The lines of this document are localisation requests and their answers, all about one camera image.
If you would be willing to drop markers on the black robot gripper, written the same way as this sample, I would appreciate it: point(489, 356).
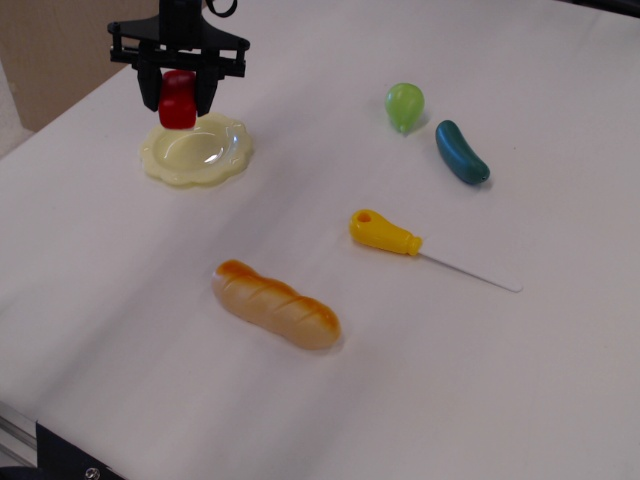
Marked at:
point(178, 38)

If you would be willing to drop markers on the pale yellow scalloped toy plate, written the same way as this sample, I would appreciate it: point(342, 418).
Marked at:
point(214, 150)

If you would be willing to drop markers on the teal toy cucumber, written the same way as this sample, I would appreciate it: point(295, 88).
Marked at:
point(459, 156)

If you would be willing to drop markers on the light green toy pear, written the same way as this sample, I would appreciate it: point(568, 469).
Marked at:
point(404, 105)

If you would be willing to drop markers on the aluminium table frame rail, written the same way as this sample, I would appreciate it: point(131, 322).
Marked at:
point(18, 438)

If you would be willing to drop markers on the black table corner bracket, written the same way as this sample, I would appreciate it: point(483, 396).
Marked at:
point(60, 459)

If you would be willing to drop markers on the yellow handled white toy knife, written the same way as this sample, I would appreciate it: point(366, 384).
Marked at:
point(371, 229)

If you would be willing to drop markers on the red and white toy sushi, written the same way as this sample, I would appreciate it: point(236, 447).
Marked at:
point(177, 107)

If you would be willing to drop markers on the toy bread loaf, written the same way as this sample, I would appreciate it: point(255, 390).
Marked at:
point(275, 306)

